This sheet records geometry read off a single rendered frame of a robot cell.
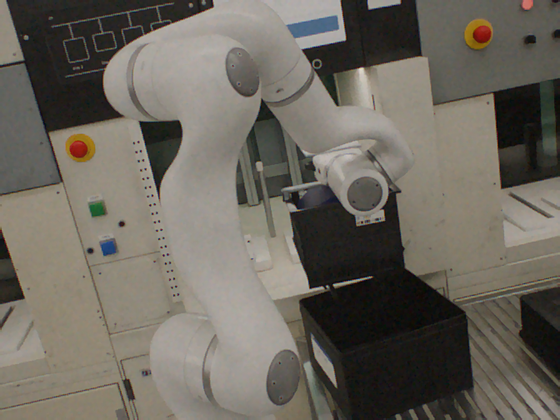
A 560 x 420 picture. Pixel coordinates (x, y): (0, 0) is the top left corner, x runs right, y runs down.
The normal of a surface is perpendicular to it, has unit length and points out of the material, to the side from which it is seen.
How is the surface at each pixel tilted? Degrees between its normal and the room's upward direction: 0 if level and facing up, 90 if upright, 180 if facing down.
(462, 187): 90
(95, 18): 90
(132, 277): 90
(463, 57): 90
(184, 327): 19
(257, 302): 66
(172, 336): 31
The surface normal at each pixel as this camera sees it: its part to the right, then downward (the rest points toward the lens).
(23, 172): 0.11, 0.29
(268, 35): 0.69, 0.12
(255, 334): 0.50, -0.36
